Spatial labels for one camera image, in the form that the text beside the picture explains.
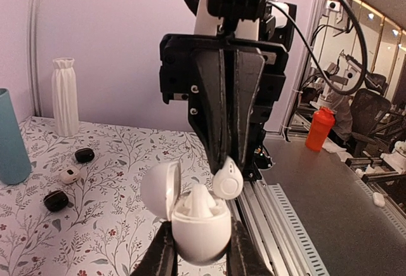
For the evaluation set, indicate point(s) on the white ribbed vase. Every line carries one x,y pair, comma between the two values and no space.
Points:
64,97

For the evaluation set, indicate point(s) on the teal vase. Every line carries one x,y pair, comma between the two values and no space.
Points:
15,163

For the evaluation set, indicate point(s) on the right aluminium post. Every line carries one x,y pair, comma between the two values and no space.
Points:
32,63

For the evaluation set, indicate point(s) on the small black round object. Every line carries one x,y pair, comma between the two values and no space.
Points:
84,155

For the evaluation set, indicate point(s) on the aluminium front rail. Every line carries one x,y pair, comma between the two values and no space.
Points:
277,232

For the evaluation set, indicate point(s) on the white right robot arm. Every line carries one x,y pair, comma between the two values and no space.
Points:
265,28

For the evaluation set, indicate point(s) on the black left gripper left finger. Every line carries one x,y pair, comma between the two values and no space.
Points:
161,257

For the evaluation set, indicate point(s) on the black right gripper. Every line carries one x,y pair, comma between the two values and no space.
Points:
229,83

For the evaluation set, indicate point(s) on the white earbuds charging case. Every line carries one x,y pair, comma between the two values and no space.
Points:
200,221

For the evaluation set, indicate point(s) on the floral table mat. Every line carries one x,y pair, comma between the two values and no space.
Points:
105,228

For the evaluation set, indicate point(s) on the orange shaker bottle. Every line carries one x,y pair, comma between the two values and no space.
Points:
322,122

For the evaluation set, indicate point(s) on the white earbud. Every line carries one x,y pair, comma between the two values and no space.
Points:
228,181
199,202

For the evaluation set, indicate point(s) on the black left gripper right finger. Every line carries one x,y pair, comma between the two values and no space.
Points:
242,257

